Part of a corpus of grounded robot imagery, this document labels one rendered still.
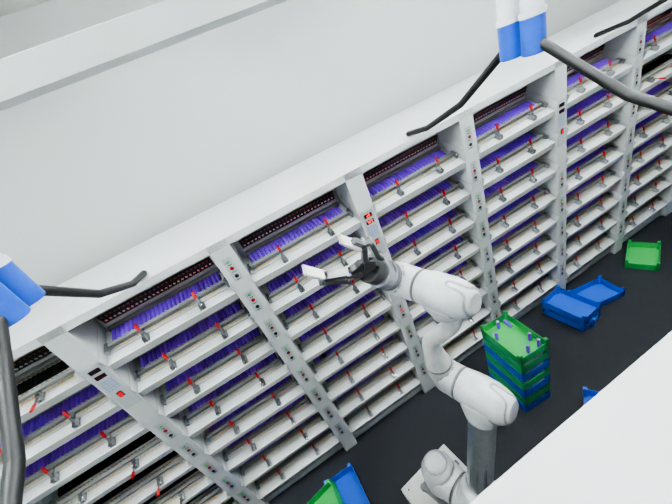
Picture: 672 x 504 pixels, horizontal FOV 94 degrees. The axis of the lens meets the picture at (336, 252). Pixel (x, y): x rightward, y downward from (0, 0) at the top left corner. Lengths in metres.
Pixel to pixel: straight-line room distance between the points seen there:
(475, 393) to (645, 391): 0.77
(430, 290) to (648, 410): 0.47
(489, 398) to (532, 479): 0.78
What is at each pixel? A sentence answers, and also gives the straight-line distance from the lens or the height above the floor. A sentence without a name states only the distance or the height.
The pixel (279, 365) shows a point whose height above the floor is 0.95.
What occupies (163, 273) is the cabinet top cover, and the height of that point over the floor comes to 1.77.
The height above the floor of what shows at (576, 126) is 1.33.
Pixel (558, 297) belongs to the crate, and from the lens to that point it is 3.07.
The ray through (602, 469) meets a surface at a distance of 0.54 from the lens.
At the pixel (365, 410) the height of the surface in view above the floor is 0.16.
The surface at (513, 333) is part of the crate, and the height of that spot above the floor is 0.48.
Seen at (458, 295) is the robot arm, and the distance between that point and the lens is 0.84.
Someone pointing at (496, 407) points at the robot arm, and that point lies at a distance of 1.29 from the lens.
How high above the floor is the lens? 2.21
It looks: 29 degrees down
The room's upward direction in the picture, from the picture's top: 24 degrees counter-clockwise
